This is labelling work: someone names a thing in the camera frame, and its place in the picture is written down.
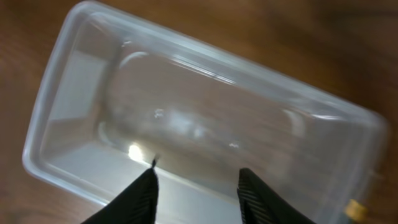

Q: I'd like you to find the black yellow screwdriver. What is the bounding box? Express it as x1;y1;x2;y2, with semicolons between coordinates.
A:
340;199;368;224

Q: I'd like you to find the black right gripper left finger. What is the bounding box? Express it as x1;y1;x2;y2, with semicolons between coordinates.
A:
81;158;159;224

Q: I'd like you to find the clear plastic container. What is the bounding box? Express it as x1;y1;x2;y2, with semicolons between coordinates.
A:
22;1;386;223

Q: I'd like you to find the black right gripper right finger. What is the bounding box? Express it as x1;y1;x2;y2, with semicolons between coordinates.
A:
237;168;315;224

